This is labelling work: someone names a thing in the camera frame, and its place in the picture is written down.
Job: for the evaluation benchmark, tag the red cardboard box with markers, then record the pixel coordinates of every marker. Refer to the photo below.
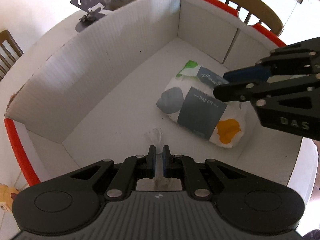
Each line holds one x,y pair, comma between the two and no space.
94,97

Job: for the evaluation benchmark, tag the yellow pig toy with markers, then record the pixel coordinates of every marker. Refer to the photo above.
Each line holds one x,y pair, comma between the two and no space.
7,196

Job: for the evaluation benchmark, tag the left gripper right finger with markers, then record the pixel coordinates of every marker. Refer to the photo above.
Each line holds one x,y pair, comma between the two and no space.
189,173

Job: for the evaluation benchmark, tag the phone stand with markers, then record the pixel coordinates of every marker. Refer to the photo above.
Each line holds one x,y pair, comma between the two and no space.
93,12

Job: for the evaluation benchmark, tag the tissue paper pack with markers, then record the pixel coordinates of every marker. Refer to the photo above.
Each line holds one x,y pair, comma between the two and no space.
188,100

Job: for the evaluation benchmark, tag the far wooden chair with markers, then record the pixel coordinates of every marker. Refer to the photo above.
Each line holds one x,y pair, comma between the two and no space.
10,52

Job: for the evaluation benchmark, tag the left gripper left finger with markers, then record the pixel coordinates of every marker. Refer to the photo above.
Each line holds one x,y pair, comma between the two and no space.
127,174

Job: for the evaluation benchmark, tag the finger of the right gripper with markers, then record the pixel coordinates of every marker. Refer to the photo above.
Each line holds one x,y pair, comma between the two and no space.
253,73
252,90

